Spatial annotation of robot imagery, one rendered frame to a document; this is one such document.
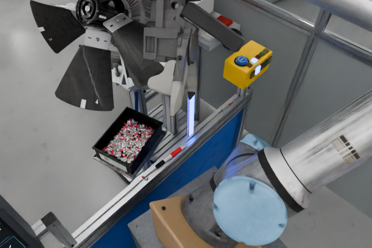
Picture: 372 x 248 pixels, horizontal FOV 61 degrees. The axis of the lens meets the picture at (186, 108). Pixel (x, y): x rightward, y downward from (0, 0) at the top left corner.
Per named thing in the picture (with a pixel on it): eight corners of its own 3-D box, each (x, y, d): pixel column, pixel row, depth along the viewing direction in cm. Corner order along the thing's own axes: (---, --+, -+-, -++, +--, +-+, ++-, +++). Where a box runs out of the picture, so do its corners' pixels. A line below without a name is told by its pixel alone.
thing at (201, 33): (200, 22, 163) (201, 19, 161) (221, 36, 156) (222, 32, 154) (188, 29, 159) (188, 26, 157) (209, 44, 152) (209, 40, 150)
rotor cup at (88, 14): (94, 26, 123) (66, 18, 112) (108, -10, 119) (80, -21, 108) (117, 42, 117) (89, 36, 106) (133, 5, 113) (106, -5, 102)
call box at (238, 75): (247, 59, 129) (251, 39, 121) (267, 71, 125) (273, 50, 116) (222, 79, 122) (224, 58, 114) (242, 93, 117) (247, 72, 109)
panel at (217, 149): (225, 175, 190) (240, 104, 139) (226, 175, 189) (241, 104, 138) (117, 285, 152) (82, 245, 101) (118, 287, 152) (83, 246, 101)
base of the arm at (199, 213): (246, 243, 74) (273, 215, 72) (210, 256, 63) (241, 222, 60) (207, 195, 83) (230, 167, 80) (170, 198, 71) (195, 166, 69)
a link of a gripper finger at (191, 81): (170, 87, 67) (165, 52, 60) (198, 89, 66) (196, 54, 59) (167, 97, 65) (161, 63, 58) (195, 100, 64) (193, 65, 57)
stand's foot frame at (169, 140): (167, 105, 240) (166, 98, 234) (213, 140, 220) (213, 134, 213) (100, 156, 212) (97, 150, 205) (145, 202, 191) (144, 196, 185)
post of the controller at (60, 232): (72, 235, 95) (50, 210, 80) (77, 243, 94) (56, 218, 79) (63, 243, 94) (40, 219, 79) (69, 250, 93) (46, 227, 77)
